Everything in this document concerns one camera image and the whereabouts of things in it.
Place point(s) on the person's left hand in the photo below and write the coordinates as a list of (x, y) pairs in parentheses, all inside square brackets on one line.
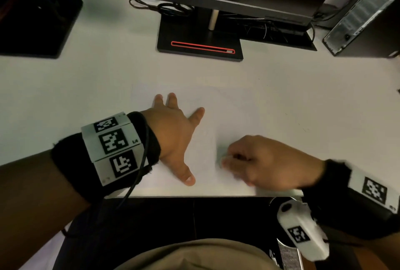
[(172, 135)]

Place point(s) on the person's right hand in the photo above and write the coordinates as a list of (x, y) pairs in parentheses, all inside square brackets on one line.
[(272, 163)]

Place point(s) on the white eraser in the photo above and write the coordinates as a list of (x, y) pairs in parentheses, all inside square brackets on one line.
[(225, 159)]

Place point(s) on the white paper sheet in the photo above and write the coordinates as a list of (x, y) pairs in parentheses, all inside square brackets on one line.
[(231, 107)]

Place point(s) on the person's left forearm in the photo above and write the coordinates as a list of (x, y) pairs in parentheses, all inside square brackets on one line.
[(31, 210)]

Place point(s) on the person's khaki clothing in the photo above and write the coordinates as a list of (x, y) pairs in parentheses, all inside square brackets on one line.
[(203, 257)]

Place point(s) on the white three-marker block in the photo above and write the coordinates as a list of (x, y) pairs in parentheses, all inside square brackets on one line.
[(93, 148)]

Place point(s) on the white single-marker block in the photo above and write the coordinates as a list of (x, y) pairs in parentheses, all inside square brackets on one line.
[(356, 185)]

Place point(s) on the black monitor stand red slot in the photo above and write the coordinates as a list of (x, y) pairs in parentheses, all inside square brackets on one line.
[(187, 34)]

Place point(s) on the black flat stand base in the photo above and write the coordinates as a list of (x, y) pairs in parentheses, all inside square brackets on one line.
[(37, 29)]

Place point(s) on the black desktop computer tower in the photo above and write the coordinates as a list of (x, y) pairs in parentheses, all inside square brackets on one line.
[(359, 13)]

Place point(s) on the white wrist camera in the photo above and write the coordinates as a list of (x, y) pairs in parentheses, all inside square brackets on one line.
[(312, 248)]

